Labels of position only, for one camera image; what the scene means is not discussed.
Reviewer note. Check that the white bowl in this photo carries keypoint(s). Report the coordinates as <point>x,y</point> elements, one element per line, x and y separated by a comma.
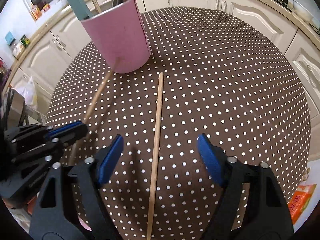
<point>302,10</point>

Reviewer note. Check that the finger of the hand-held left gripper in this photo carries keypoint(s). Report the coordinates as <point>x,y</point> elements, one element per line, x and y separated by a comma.
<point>67,127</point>
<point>72,136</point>

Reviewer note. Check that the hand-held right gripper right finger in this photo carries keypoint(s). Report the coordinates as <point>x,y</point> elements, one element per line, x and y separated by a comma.
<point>210,160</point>

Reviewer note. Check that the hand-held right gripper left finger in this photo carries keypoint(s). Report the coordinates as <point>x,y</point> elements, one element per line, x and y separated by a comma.
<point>111,160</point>

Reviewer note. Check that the metal frame side shelf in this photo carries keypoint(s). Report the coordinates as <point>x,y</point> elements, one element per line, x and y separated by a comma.
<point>22,105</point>

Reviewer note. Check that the blue carton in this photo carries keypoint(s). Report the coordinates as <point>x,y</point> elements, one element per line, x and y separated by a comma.
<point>10,38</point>

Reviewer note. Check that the round polka-dot table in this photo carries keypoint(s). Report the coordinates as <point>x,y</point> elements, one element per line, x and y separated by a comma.
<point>212,80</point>

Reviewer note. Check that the pink utensil holder cup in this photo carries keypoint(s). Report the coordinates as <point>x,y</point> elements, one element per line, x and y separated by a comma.
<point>120,42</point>

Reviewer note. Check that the light blue sheathed knife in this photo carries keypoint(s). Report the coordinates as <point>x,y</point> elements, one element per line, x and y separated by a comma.
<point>75,0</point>

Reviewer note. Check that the white plastic bag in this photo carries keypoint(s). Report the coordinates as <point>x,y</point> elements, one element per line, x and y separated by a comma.
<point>27,93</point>

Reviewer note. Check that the orange snack packet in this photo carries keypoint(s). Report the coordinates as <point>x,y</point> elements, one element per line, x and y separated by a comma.
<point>300,202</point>

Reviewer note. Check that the small red box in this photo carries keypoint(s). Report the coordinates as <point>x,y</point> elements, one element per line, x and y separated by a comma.
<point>46,7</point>

